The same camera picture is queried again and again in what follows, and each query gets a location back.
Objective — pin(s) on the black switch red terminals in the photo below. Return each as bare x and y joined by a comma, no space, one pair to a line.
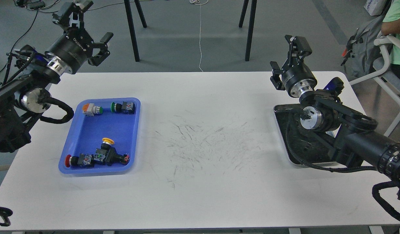
110,156

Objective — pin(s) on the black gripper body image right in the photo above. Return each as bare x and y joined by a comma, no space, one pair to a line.
297,80

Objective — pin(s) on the silver metal tray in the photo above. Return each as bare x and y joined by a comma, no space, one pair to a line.
281,120

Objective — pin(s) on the orange green push button switch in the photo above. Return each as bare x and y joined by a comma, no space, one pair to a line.
90,109

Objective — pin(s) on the black table leg right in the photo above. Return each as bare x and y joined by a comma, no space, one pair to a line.
250,26

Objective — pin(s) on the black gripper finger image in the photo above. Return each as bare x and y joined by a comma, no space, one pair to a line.
70,17
275,78
299,48
103,53

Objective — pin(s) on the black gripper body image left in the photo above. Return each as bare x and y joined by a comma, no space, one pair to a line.
70,52

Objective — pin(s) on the person in green shirt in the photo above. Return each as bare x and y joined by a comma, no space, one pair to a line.
391,26

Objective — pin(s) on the black table leg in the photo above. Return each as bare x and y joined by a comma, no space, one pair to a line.
250,26
131,26

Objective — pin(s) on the red push button switch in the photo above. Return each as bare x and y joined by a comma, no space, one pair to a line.
83,160

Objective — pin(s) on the black table leg left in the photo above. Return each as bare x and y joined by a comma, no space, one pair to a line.
131,26

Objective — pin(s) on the grey backpack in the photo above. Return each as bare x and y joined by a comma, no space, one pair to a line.
360,51

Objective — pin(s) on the green push button black body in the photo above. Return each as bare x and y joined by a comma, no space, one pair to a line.
124,107

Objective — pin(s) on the white frame chair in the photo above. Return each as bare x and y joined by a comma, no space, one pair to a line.
384,76

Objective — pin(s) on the blue plastic tray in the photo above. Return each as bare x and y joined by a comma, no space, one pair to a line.
86,134

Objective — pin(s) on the yellow mushroom push button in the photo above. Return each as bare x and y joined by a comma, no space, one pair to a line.
107,143

